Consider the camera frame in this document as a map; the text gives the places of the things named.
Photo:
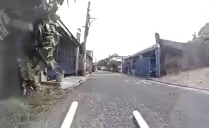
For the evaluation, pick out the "distant buildings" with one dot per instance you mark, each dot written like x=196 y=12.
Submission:
x=112 y=61

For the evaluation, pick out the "utility pole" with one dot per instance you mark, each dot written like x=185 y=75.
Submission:
x=85 y=40

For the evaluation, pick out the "grey asphalt road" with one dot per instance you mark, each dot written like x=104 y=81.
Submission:
x=108 y=100

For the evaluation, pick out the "pale concrete pavement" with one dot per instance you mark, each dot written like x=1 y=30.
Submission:
x=72 y=81

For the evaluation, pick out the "grey bin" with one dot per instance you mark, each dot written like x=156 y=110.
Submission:
x=59 y=77

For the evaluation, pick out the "robot's own part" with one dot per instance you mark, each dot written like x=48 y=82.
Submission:
x=140 y=119
x=69 y=115

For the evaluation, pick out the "dirt verge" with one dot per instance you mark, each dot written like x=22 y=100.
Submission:
x=42 y=98

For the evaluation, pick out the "leafy tree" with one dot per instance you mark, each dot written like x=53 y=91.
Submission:
x=32 y=50

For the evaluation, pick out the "trees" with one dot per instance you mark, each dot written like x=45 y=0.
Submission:
x=208 y=31

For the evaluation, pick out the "building with blue wall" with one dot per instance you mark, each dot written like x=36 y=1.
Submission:
x=68 y=56

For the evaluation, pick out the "grey wall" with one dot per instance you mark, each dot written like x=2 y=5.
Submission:
x=188 y=55

